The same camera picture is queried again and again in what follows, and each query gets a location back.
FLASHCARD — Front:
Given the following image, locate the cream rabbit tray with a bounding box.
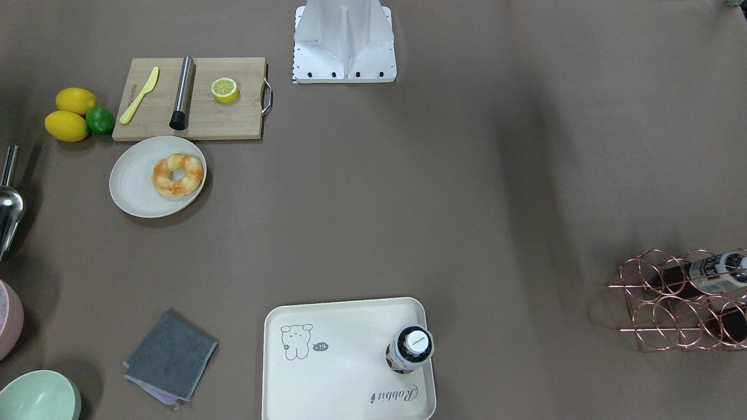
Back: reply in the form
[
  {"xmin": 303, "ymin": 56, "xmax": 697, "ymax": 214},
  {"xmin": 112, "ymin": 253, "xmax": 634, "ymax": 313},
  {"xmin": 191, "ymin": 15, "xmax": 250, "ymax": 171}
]
[{"xmin": 261, "ymin": 297, "xmax": 437, "ymax": 419}]

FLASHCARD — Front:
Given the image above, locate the dark drink bottle on tray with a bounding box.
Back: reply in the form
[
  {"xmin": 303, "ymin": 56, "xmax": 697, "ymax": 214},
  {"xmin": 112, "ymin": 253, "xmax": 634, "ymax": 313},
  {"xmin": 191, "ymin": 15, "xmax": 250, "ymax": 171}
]
[{"xmin": 385, "ymin": 324, "xmax": 435, "ymax": 375}]

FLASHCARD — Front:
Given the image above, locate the bottle lying in rack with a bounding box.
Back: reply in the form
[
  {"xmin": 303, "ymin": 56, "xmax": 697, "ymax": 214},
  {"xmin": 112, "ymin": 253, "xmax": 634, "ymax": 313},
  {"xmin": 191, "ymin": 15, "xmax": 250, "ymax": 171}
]
[{"xmin": 647, "ymin": 251, "xmax": 746, "ymax": 299}]

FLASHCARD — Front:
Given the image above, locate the glazed donut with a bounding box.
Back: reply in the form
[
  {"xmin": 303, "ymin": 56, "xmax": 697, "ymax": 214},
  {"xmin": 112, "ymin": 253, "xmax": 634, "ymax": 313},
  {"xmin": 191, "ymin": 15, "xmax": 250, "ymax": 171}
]
[{"xmin": 151, "ymin": 153, "xmax": 204, "ymax": 197}]

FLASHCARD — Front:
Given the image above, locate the white round plate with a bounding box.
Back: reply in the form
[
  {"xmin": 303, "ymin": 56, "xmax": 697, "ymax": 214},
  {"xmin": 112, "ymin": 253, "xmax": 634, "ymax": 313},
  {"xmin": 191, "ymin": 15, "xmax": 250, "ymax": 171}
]
[{"xmin": 109, "ymin": 136, "xmax": 207, "ymax": 218}]

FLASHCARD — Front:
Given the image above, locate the copper wire bottle rack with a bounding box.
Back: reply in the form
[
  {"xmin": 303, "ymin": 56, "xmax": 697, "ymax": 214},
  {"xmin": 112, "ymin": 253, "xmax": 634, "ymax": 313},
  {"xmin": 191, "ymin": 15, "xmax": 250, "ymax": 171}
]
[{"xmin": 612, "ymin": 248, "xmax": 745, "ymax": 352}]

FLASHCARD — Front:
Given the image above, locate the mint green bowl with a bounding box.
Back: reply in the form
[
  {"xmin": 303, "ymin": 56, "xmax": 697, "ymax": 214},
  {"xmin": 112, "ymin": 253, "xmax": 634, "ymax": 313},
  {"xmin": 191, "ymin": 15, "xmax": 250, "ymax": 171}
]
[{"xmin": 1, "ymin": 370, "xmax": 82, "ymax": 419}]

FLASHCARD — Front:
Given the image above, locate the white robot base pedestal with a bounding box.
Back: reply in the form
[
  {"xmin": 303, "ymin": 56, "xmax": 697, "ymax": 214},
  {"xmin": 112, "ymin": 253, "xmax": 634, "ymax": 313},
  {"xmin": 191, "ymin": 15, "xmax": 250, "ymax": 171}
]
[{"xmin": 292, "ymin": 1, "xmax": 397, "ymax": 83}]

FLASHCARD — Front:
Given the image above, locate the yellow lemon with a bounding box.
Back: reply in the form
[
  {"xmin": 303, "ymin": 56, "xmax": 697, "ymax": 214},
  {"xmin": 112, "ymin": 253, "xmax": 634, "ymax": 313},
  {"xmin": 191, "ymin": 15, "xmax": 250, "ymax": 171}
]
[
  {"xmin": 54, "ymin": 87, "xmax": 97, "ymax": 117},
  {"xmin": 44, "ymin": 111, "xmax": 89, "ymax": 142}
]

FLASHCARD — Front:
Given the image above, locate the yellow plastic knife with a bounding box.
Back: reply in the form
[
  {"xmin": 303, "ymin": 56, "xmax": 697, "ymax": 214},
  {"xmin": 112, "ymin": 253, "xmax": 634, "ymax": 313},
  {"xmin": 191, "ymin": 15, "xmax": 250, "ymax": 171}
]
[{"xmin": 119, "ymin": 66, "xmax": 160, "ymax": 125}]

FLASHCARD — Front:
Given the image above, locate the metal ice scoop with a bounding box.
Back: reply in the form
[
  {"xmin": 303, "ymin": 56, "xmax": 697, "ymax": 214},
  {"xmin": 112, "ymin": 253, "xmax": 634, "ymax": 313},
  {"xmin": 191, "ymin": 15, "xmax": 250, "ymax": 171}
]
[{"xmin": 1, "ymin": 145, "xmax": 26, "ymax": 261}]

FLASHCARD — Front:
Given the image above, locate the pink bowl of ice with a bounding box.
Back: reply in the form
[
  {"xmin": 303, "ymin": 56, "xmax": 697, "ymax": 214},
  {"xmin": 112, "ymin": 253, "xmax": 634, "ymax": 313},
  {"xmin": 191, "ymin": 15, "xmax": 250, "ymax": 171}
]
[{"xmin": 1, "ymin": 280, "xmax": 24, "ymax": 361}]

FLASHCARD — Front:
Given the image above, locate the half lemon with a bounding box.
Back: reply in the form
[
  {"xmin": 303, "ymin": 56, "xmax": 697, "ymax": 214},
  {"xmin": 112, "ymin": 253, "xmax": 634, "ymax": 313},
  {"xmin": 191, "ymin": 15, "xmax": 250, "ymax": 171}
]
[{"xmin": 210, "ymin": 77, "xmax": 240, "ymax": 103}]

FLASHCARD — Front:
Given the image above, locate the green lime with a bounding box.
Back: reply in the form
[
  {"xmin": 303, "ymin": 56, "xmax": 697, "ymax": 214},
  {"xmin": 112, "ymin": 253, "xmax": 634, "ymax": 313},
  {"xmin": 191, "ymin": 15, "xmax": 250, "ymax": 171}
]
[{"xmin": 85, "ymin": 106, "xmax": 116, "ymax": 135}]

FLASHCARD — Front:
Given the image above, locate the yellow lemon lower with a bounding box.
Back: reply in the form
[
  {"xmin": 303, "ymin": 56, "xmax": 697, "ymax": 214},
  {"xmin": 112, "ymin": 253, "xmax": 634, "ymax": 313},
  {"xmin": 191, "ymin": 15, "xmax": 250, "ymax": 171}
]
[{"xmin": 44, "ymin": 111, "xmax": 89, "ymax": 142}]

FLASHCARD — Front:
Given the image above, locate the yellow lemon upper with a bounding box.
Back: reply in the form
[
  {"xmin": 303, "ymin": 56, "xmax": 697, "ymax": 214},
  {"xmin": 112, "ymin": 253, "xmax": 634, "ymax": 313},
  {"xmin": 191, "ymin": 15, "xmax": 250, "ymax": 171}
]
[{"xmin": 54, "ymin": 87, "xmax": 97, "ymax": 117}]

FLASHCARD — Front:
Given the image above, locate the grey folded cloth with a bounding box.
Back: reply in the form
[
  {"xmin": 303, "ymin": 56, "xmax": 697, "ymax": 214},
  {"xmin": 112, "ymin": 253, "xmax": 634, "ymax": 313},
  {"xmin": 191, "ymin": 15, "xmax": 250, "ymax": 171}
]
[{"xmin": 123, "ymin": 310, "xmax": 218, "ymax": 406}]

